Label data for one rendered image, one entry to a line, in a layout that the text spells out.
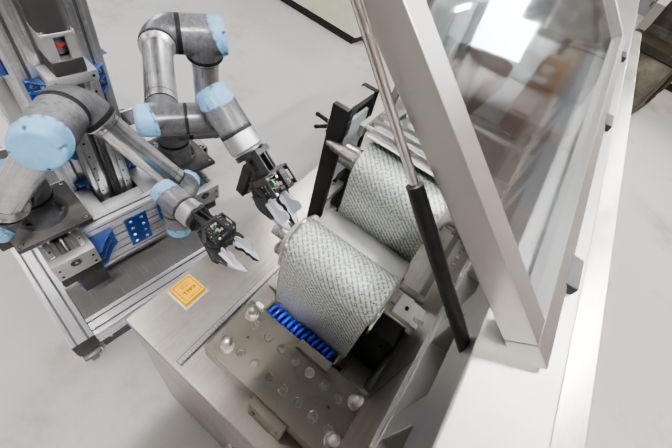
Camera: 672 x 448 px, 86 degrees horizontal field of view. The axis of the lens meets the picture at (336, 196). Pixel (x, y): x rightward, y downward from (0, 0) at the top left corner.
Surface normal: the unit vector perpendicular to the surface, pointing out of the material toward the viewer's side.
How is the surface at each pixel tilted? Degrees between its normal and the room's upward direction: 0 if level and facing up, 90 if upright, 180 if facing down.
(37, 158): 84
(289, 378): 0
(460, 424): 0
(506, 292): 90
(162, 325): 0
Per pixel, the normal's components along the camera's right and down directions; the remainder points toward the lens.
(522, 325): -0.57, 0.53
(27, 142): 0.17, 0.69
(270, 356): 0.20, -0.65
